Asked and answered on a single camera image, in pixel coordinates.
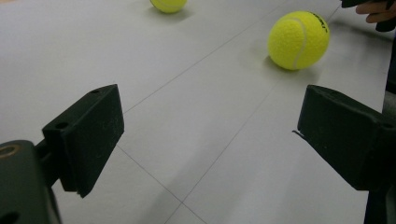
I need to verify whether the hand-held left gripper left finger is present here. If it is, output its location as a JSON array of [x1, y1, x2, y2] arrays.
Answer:
[[42, 83, 125, 199]]

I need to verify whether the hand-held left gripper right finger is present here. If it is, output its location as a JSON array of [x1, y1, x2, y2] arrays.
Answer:
[[292, 84, 396, 192]]

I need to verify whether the yellow tennis ball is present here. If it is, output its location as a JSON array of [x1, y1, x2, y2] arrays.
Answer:
[[267, 10, 331, 71], [149, 0, 189, 14]]

